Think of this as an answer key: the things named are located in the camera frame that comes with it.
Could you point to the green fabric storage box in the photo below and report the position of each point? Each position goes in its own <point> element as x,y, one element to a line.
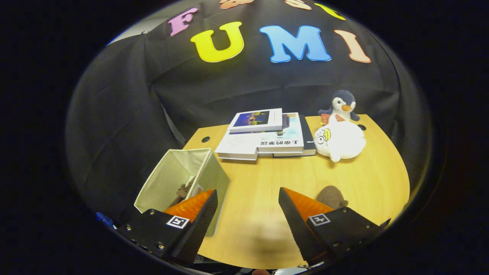
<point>172,172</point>

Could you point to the penguin plush toy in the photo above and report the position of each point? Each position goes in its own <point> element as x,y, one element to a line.
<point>342,103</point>

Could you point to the teal-cover book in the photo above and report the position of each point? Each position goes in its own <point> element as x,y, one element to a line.
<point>284,141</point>

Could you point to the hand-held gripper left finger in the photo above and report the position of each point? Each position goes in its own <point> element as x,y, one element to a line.
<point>195,233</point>

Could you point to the black-cover book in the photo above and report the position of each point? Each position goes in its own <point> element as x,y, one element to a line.
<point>308,137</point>

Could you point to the small blue-cover book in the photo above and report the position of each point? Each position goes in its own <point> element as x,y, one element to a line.
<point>255,119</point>

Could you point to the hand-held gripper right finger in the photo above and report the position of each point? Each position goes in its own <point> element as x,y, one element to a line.
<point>296,229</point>

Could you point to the white seal plush toy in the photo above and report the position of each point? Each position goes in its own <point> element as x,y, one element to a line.
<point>342,139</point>

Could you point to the brown fuzzy shoe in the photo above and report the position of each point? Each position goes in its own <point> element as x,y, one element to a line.
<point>331,195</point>
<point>185,191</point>

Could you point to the white-cover book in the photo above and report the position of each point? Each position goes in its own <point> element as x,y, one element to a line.
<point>237,147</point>

